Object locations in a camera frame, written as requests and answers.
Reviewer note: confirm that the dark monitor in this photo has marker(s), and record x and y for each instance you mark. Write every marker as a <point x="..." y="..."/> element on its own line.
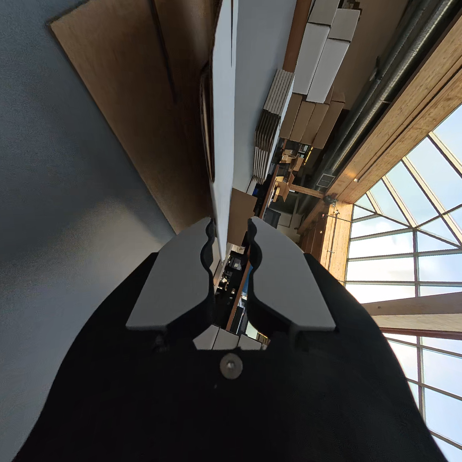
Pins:
<point x="272" y="218"/>

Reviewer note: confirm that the wooden beam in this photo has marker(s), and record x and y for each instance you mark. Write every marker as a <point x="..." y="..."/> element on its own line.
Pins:
<point x="415" y="314"/>

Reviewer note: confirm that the grey ceiling duct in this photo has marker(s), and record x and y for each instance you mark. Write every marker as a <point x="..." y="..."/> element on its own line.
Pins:
<point x="379" y="90"/>

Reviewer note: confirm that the large framed window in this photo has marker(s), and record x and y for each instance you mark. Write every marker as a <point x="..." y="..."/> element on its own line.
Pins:
<point x="397" y="267"/>

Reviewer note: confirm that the brown cardboard box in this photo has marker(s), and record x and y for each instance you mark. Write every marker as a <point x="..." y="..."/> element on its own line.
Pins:
<point x="126" y="90"/>

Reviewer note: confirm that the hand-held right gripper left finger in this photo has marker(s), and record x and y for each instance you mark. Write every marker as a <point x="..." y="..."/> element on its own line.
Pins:
<point x="169" y="285"/>

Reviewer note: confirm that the metal air vent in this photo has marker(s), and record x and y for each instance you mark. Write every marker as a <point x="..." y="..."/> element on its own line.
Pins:
<point x="325" y="179"/>

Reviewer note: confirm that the stack of long cardboard boxes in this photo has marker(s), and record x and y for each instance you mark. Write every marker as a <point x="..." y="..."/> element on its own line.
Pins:
<point x="317" y="65"/>

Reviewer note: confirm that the small open cardboard box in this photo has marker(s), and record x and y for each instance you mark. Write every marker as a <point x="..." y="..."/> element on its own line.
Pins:
<point x="281" y="191"/>

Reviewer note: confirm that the stack of flat cardboard sheets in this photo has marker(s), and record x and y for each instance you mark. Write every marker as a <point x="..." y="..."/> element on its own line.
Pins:
<point x="269" y="144"/>

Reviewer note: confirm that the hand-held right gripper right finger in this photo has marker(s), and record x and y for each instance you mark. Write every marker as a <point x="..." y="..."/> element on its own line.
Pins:
<point x="288" y="285"/>

